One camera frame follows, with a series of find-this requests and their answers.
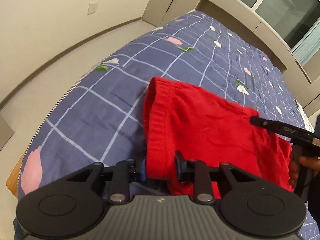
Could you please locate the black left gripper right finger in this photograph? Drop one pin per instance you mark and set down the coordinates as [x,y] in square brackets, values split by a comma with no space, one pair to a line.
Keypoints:
[195,172]

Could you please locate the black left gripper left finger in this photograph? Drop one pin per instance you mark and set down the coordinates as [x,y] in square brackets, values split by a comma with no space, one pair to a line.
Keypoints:
[125,172]

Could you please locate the red pants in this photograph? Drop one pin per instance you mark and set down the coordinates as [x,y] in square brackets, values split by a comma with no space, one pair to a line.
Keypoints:
[182,117]

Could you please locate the right hand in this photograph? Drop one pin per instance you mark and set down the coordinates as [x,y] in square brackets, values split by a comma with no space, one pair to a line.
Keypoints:
[309,162]

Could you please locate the blue floral checked quilt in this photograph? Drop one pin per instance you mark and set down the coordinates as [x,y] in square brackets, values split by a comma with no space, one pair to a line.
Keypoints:
[67,170]

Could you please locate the light blue curtain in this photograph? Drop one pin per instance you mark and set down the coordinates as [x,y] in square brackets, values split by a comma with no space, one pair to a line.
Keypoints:
[308,46]

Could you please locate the beige window cabinet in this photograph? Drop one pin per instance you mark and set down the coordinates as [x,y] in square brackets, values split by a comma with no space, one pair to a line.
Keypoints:
[286,30]

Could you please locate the window with white frame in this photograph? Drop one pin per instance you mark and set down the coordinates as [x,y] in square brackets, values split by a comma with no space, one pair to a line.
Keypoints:
[280,7]

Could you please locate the white wall switch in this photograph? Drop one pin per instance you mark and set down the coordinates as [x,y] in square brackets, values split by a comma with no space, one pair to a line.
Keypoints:
[92,8]

